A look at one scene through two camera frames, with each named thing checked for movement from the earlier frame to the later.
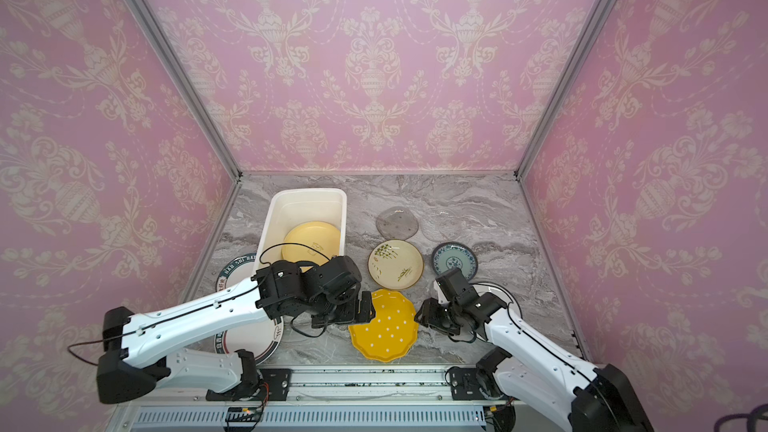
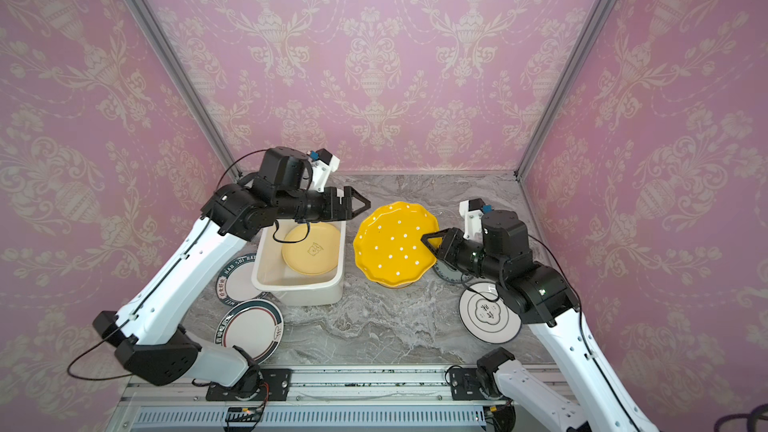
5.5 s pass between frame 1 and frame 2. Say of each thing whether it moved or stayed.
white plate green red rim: stayed
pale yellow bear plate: stayed
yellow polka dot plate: moved
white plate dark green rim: stayed
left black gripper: moved
